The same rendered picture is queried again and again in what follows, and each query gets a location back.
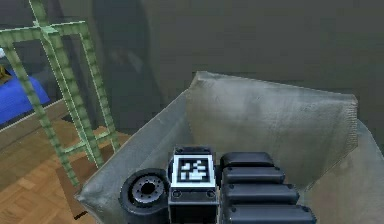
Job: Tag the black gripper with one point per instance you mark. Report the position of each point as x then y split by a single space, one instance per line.
145 193

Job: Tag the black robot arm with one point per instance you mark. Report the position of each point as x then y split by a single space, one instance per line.
253 193

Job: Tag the grey armchair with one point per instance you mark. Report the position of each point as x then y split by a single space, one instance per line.
266 120

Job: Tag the blue bed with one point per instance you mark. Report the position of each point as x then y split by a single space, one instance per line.
13 96

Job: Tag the green frame table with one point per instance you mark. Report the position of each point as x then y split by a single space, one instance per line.
66 83

